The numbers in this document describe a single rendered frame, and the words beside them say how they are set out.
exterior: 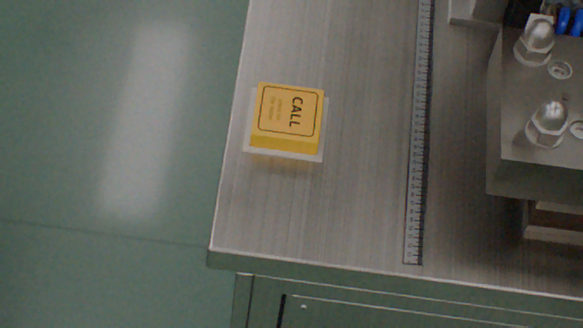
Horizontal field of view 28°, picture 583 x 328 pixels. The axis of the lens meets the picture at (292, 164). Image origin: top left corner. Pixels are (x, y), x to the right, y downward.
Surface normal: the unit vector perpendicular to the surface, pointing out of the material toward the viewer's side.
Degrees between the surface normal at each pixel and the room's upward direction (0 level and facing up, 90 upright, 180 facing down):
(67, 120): 0
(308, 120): 0
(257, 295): 90
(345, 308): 90
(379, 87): 0
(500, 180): 90
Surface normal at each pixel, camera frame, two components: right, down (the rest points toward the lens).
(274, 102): 0.09, -0.56
